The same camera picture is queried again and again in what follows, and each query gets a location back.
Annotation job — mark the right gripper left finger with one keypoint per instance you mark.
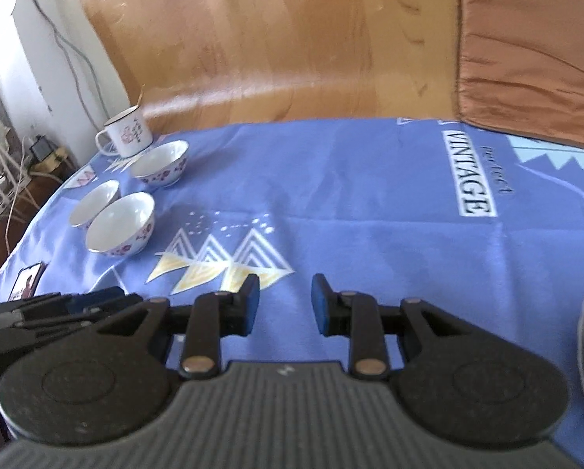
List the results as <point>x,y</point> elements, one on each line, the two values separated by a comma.
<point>112,377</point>

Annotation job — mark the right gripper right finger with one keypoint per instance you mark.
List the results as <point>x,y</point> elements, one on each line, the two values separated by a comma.
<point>457,380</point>

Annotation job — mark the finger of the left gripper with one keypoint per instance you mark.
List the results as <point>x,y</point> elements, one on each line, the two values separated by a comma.
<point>71,322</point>
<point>68,303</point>

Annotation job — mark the floral bowl front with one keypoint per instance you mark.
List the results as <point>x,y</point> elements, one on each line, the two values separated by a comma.
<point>123,228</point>

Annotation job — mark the floral bowl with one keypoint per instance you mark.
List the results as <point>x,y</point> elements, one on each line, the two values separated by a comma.
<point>163,165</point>
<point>123,228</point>

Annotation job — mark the floral bowl edge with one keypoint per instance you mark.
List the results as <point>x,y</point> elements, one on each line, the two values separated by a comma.
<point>93,204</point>

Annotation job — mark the small picture card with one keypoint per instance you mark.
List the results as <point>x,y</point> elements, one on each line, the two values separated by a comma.
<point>26,282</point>

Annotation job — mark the blue printed tablecloth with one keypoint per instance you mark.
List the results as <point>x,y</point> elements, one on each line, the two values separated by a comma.
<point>487,226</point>

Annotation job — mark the white floral enamel mug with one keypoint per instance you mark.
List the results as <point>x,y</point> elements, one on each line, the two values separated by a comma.
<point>125,134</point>

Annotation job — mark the thin stick in mug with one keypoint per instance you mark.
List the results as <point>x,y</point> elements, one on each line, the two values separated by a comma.
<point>140,96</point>

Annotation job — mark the wood pattern vinyl sheet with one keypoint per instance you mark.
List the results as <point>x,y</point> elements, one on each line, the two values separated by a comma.
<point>209,63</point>

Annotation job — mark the brown seat cushion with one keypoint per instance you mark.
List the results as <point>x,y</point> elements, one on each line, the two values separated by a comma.
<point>521,67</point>

